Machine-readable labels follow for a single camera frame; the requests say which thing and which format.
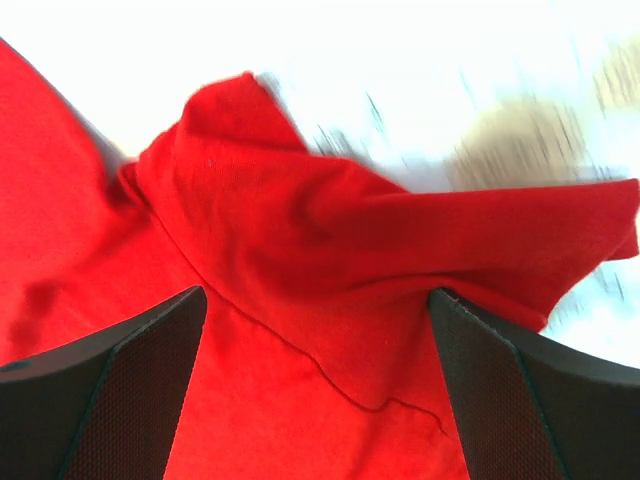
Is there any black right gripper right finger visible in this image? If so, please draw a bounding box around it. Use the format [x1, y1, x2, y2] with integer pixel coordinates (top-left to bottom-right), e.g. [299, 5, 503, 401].
[428, 289, 639, 480]

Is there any red t shirt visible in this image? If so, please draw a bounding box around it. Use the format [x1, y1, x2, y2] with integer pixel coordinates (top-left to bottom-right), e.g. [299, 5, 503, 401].
[1, 45, 639, 479]

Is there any floral patterned table mat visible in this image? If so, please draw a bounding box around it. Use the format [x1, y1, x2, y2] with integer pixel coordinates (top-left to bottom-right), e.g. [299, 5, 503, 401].
[1, 1, 639, 367]

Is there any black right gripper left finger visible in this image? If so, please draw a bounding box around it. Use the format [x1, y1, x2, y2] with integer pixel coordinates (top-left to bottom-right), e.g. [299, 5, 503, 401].
[1, 287, 207, 480]

